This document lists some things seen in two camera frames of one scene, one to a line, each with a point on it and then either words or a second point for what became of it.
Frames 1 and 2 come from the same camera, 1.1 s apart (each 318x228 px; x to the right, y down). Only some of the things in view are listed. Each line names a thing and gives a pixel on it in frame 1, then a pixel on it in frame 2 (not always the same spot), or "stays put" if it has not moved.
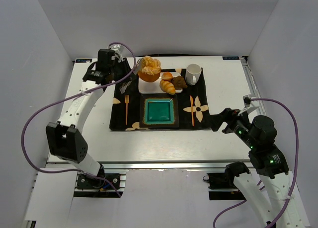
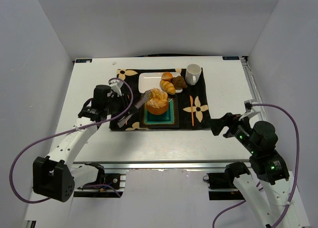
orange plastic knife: (192, 102) stays put
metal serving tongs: (137, 67) → (124, 120)
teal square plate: (159, 111) stays put
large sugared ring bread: (150, 70) → (158, 103)
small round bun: (167, 76) stays put
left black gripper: (124, 70) → (124, 106)
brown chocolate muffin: (179, 82) stays put
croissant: (168, 87) stays put
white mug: (193, 71) stays put
